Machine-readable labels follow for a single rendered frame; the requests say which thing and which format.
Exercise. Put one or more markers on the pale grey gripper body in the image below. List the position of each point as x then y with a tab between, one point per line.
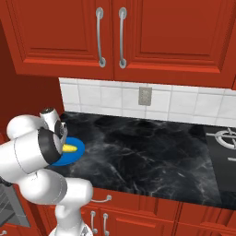
63	132

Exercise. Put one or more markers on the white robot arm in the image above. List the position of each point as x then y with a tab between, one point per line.
33	153

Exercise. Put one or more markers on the yellow corn cob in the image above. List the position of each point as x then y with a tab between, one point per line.
70	148

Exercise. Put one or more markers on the grey oven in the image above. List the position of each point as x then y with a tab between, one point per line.
10	206

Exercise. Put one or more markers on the blue round plate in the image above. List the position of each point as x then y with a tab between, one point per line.
72	158

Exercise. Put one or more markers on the red base cupboard door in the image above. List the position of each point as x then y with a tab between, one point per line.
138	226
49	219

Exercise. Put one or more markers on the red drawer front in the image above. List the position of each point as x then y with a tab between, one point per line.
209	216
141	204

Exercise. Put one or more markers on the black hob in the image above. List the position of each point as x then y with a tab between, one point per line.
224	166

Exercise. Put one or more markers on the grey wall socket plate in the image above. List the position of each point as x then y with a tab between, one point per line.
145	96

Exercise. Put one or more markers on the red wall cupboard door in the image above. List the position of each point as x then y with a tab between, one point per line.
58	30
178	33

